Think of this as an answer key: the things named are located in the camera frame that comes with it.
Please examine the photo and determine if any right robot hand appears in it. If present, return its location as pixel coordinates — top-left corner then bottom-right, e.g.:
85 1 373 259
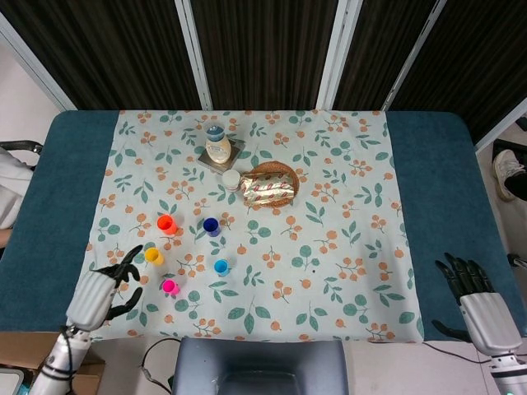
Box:
431 253 524 355

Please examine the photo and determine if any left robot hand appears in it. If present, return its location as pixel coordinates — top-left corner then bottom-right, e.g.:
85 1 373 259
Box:
65 245 144 332

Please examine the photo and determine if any yellow plastic cup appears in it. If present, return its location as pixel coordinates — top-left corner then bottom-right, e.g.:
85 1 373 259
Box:
144 247 165 267

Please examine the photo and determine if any brown cardboard box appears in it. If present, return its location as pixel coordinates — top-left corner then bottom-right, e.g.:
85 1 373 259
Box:
0 331 106 395

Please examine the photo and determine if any teal table cover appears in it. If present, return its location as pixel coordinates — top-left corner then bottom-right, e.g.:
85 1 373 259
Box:
0 109 527 342

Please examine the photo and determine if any orange plastic cup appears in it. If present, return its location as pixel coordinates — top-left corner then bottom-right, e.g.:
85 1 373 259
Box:
156 214 178 236

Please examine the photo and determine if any person in white clothes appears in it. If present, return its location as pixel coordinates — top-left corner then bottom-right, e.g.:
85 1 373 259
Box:
0 146 36 230

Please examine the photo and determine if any white sneaker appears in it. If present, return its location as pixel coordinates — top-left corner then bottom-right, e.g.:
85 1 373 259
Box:
492 149 526 202

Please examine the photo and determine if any black chair armrest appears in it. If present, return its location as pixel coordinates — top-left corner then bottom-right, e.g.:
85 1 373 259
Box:
0 140 44 156

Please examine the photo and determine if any small white jar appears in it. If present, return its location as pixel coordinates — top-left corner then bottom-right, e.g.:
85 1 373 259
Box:
222 169 242 193

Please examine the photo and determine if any floral print tablecloth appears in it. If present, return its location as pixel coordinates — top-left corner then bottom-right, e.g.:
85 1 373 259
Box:
65 109 425 343

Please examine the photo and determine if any beige sauce bottle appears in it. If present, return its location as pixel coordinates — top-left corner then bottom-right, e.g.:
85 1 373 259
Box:
204 122 233 165

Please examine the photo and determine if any gold foil snack bag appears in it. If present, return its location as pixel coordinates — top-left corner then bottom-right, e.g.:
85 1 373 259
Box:
239 170 298 202

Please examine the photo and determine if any brown woven basket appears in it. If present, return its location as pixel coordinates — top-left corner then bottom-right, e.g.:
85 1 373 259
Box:
245 160 301 207

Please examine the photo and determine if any dark folding screen panel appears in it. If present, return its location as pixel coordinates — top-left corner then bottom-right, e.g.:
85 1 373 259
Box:
316 0 448 111
175 0 351 111
0 0 207 111
382 0 527 145

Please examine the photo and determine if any black right hand cable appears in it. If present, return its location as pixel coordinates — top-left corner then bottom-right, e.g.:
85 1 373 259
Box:
423 341 495 365

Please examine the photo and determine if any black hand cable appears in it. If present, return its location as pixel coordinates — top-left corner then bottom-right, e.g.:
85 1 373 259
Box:
141 337 178 392
423 341 495 365

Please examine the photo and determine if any black left hand cable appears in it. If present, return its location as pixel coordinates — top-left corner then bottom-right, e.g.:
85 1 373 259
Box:
141 337 178 392

